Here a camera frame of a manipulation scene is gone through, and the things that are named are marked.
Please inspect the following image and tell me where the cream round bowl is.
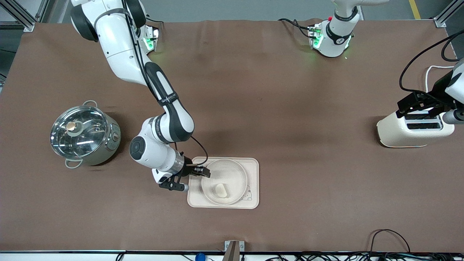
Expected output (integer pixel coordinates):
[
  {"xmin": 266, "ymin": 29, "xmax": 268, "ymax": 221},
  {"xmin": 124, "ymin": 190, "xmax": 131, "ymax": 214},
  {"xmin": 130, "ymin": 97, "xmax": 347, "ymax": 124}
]
[{"xmin": 201, "ymin": 159, "xmax": 248, "ymax": 206}]

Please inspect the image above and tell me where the white two-slot toaster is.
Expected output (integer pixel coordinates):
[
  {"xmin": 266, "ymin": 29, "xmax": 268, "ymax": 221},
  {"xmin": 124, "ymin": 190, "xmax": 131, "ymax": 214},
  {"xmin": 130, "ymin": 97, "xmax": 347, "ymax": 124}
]
[{"xmin": 376, "ymin": 109, "xmax": 455, "ymax": 148}]

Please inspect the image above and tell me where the beige rabbit print tray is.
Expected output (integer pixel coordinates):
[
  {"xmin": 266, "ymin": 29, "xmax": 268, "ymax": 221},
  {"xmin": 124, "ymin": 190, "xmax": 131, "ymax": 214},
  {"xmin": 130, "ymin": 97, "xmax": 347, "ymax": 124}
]
[{"xmin": 187, "ymin": 157, "xmax": 260, "ymax": 210}]

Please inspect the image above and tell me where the stainless steel pot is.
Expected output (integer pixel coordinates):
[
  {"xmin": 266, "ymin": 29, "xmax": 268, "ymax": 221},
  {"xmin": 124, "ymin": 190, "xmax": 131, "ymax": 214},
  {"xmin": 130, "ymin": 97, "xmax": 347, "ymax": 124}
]
[{"xmin": 50, "ymin": 100, "xmax": 121, "ymax": 169}]

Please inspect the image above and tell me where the glass pot lid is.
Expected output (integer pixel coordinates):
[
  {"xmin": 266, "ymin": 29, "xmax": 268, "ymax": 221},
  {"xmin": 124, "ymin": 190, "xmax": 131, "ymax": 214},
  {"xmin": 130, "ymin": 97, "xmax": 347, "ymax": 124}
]
[{"xmin": 50, "ymin": 105, "xmax": 109, "ymax": 159}]

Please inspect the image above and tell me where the brown table cover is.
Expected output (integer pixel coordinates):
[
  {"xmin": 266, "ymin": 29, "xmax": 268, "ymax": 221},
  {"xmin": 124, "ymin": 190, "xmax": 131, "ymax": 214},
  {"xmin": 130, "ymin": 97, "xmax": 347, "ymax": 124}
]
[{"xmin": 0, "ymin": 18, "xmax": 464, "ymax": 252}]

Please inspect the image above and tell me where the base connector box green light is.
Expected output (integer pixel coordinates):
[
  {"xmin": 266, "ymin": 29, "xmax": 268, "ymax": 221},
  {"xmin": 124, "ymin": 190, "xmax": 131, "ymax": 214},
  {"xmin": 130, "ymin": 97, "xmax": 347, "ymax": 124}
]
[
  {"xmin": 308, "ymin": 25, "xmax": 323, "ymax": 49},
  {"xmin": 140, "ymin": 25, "xmax": 160, "ymax": 55}
]

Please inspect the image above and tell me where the white toaster power cord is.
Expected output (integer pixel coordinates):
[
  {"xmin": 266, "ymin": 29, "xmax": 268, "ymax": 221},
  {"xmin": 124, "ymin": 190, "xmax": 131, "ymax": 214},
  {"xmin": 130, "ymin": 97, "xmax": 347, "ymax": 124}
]
[{"xmin": 425, "ymin": 65, "xmax": 455, "ymax": 93}]

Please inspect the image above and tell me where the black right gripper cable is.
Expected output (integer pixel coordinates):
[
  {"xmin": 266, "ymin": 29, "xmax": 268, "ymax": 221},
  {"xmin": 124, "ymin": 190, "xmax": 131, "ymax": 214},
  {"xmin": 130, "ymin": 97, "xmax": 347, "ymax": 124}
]
[{"xmin": 174, "ymin": 135, "xmax": 209, "ymax": 167}]

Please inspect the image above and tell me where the aluminium frame post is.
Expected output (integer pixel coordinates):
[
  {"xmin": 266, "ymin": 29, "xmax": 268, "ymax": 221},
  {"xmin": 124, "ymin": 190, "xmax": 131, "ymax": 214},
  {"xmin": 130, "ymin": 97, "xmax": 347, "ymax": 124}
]
[
  {"xmin": 0, "ymin": 0, "xmax": 49, "ymax": 32},
  {"xmin": 434, "ymin": 0, "xmax": 464, "ymax": 28}
]

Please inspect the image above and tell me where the metal table edge bracket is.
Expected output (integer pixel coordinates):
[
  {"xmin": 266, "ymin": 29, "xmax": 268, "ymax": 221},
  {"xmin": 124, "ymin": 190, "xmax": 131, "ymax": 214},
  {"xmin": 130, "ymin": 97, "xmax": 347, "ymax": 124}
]
[{"xmin": 224, "ymin": 240, "xmax": 245, "ymax": 261}]

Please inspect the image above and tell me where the black looped cable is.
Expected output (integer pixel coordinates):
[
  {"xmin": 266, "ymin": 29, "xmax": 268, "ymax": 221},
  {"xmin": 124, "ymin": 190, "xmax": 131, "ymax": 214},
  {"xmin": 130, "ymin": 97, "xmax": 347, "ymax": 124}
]
[{"xmin": 368, "ymin": 229, "xmax": 412, "ymax": 254}]

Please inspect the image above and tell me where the black cable bundle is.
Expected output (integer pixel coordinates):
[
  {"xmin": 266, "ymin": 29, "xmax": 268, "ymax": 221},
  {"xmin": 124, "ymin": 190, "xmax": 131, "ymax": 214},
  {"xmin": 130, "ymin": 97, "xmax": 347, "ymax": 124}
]
[{"xmin": 265, "ymin": 250, "xmax": 464, "ymax": 261}]

